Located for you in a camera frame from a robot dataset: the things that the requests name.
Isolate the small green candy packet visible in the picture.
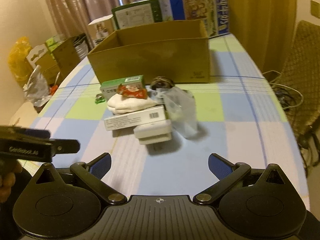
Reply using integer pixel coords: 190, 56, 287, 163
95, 93, 106, 104

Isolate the white sock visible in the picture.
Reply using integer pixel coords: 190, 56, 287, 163
107, 94, 157, 115

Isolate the small green medicine box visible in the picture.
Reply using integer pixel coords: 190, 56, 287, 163
100, 74, 146, 100

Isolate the white plastic case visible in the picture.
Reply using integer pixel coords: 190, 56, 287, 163
133, 119, 172, 145

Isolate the clear plastic bag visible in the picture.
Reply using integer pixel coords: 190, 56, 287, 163
163, 87, 197, 139

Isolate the white barcode box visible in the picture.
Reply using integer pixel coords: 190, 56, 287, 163
104, 105, 166, 131

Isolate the red snack packet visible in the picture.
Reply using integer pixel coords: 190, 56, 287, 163
117, 84, 148, 99

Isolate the brown velvet scrunchie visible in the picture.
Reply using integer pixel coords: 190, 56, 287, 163
150, 76, 175, 90

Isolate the person left hand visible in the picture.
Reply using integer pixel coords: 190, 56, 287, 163
0, 161, 22, 204

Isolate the white crumpled plastic bag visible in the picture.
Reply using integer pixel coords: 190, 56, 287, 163
23, 65, 52, 107

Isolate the checked tablecloth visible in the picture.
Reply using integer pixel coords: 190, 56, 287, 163
32, 35, 310, 206

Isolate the yellow plastic bag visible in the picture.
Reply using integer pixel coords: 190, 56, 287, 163
8, 36, 33, 88

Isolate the brown cardboard storage box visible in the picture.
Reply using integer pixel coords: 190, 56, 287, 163
36, 38, 80, 85

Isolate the white cutout cardboard box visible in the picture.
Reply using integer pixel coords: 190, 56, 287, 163
26, 43, 49, 69

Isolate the white photo product box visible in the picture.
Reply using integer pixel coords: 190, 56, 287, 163
88, 14, 116, 47

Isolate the open brown cardboard box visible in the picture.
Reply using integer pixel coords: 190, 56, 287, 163
87, 20, 211, 83

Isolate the golden yellow curtain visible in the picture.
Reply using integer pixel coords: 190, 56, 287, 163
228, 0, 297, 72

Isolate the blue milk carton box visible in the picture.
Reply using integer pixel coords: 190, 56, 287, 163
170, 0, 229, 37

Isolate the green milk carton box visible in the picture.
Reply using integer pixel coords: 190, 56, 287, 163
112, 0, 174, 29

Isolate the white cable on floor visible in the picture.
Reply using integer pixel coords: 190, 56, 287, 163
261, 69, 305, 111

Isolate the beige wall socket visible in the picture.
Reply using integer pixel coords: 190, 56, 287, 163
310, 0, 320, 18

